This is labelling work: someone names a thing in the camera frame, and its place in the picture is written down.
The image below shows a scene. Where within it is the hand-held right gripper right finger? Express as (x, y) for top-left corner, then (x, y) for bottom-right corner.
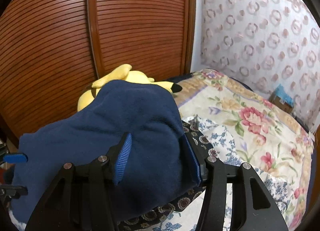
(181, 131), (289, 231)

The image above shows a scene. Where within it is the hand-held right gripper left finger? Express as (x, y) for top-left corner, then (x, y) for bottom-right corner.
(25, 132), (133, 231)

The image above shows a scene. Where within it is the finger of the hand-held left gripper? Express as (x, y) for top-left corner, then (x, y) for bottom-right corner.
(0, 154), (28, 164)
(0, 185), (28, 200)

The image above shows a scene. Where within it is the navy printed t-shirt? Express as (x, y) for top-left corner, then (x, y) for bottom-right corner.
(10, 79), (200, 224)

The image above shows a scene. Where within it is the blue floral bed sheet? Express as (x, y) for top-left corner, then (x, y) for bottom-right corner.
(7, 116), (298, 231)

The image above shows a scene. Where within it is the black patterned pillow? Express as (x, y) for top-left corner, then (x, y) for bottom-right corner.
(117, 118), (218, 231)

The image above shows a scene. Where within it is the cream floral quilt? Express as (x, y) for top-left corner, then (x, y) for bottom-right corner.
(172, 69), (315, 231)

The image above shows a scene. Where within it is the yellow plush toy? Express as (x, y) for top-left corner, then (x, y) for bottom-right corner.
(77, 64), (183, 112)

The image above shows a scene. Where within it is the small brown box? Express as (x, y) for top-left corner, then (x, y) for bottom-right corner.
(269, 94), (294, 115)

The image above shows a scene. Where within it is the wooden louvred wardrobe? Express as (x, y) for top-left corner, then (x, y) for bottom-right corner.
(0, 0), (197, 144)

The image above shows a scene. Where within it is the sheer ring-patterned curtain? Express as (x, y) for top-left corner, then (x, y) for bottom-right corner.
(200, 0), (320, 126)

